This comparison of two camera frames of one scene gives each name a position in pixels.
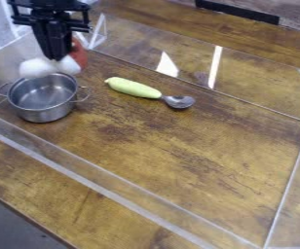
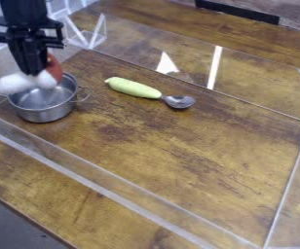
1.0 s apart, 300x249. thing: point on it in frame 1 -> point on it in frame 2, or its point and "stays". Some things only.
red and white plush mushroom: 40,67 -> 22,82
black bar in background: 250,15 stays
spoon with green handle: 137,88 stays
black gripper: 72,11 -> 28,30
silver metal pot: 44,99 stays
